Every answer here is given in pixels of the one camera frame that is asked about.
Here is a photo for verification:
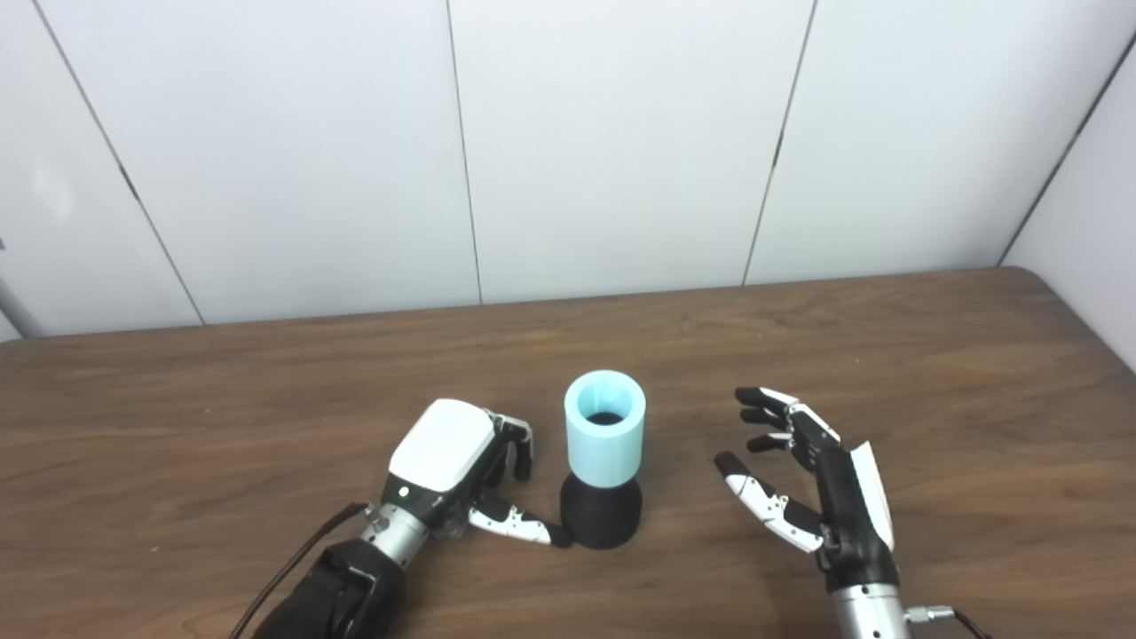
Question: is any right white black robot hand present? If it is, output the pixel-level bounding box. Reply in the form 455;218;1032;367
714;386;900;594

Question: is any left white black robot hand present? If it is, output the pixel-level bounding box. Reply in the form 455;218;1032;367
380;398;574;548

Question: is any light-blue hose piece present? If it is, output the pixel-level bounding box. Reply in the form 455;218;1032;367
564;370;646;489

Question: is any black funnel-shaped nozzle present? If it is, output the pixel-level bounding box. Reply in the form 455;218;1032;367
560;472;643;550

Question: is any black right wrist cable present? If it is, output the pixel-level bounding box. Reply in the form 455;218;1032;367
903;605;995;639

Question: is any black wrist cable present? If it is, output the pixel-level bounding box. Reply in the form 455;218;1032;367
903;605;995;639
229;501;369;639

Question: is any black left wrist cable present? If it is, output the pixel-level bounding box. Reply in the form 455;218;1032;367
229;501;369;639

